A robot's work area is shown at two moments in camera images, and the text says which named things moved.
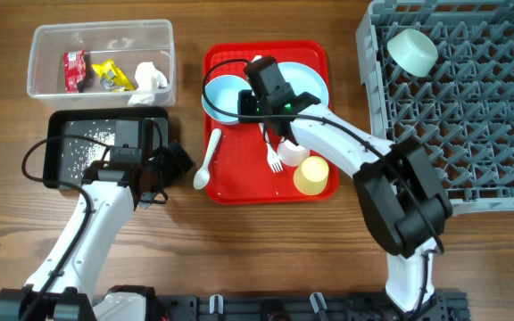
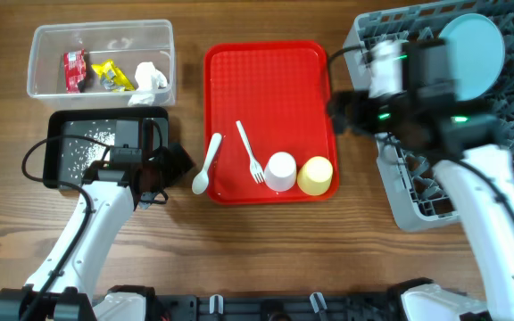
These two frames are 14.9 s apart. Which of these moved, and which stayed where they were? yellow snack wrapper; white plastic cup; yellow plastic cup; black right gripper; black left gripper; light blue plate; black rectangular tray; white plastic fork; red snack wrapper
Moved: black right gripper; white plastic cup; white plastic fork; light blue plate
Stayed: yellow plastic cup; black rectangular tray; red snack wrapper; yellow snack wrapper; black left gripper
